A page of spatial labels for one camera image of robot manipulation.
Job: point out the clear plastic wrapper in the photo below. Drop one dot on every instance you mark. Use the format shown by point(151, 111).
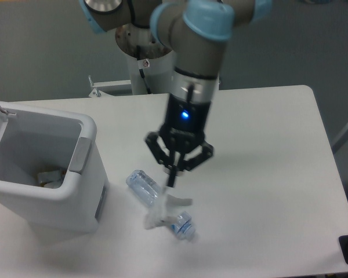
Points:
point(164, 210)

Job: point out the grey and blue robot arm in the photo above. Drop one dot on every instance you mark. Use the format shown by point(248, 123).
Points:
point(198, 32)

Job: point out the white open trash can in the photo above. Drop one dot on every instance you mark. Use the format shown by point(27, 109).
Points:
point(33, 140)

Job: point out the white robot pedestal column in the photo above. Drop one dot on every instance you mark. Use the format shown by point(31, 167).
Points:
point(145, 56)

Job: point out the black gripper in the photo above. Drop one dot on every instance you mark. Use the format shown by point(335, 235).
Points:
point(182, 130)

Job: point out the white pedestal base frame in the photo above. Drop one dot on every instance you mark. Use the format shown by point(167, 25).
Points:
point(113, 85)

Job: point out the crushed clear plastic bottle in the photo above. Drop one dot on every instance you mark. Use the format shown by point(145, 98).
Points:
point(146, 190)

